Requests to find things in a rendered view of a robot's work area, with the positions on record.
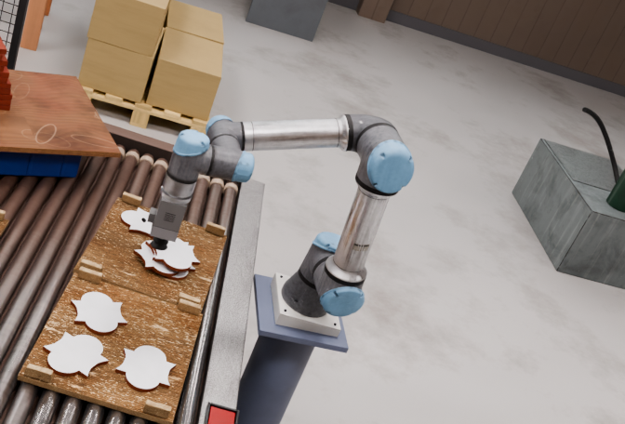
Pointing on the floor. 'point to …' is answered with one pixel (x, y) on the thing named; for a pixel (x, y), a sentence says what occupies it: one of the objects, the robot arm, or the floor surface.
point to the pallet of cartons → (152, 46)
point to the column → (276, 361)
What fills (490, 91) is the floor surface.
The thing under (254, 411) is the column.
